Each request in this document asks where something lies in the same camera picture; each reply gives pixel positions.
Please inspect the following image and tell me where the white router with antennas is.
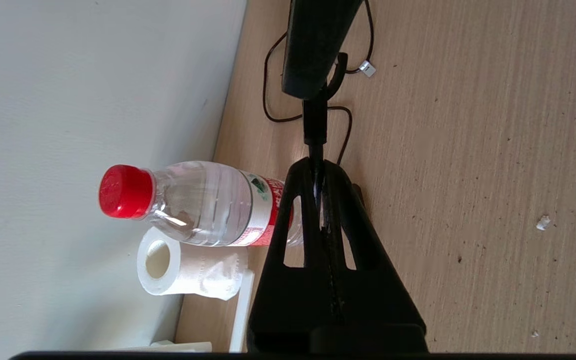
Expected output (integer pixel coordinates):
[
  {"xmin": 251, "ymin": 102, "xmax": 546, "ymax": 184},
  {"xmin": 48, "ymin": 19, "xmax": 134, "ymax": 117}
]
[{"xmin": 118, "ymin": 269, "xmax": 257, "ymax": 354}]

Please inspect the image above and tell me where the white toilet paper roll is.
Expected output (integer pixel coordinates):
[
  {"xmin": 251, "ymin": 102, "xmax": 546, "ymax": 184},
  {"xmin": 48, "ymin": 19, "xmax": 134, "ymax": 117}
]
[{"xmin": 136, "ymin": 226, "xmax": 249, "ymax": 301}]

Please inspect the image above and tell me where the black clip with cable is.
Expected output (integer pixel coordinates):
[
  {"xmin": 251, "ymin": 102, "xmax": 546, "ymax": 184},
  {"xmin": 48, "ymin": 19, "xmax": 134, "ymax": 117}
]
[{"xmin": 262, "ymin": 30, "xmax": 367, "ymax": 211}]

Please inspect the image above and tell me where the black cable with white tip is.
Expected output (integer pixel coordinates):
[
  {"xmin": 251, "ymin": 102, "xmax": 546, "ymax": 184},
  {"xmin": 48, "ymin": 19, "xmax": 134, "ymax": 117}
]
[{"xmin": 344, "ymin": 0, "xmax": 377, "ymax": 78}]

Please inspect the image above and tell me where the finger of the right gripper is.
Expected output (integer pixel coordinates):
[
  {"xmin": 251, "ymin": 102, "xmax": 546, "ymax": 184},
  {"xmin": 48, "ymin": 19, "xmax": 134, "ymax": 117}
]
[
  {"xmin": 320, "ymin": 0, "xmax": 366, "ymax": 100},
  {"xmin": 282, "ymin": 0, "xmax": 323, "ymax": 99}
]

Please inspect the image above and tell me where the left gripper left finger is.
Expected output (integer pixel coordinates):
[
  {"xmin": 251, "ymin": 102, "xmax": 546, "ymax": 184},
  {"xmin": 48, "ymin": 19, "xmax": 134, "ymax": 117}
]
[{"xmin": 246, "ymin": 157, "xmax": 338, "ymax": 353}]

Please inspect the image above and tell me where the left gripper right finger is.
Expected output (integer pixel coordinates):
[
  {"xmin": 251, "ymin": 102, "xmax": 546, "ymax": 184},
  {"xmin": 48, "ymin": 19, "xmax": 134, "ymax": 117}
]
[{"xmin": 318, "ymin": 160, "xmax": 427, "ymax": 328}]

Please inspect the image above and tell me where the red-capped water bottle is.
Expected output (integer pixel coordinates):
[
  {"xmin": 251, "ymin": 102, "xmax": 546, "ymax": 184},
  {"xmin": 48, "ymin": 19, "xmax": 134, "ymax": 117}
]
[{"xmin": 98, "ymin": 160, "xmax": 304, "ymax": 248}]

